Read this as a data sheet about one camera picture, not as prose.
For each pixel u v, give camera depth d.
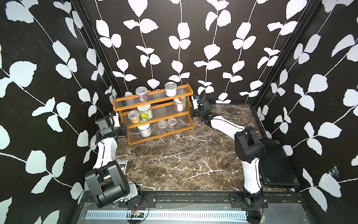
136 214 0.70
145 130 0.93
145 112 0.84
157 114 1.15
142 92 0.80
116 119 0.76
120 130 0.76
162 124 0.98
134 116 0.85
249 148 0.55
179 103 0.90
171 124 0.98
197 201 0.75
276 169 0.83
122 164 0.85
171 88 0.82
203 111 0.76
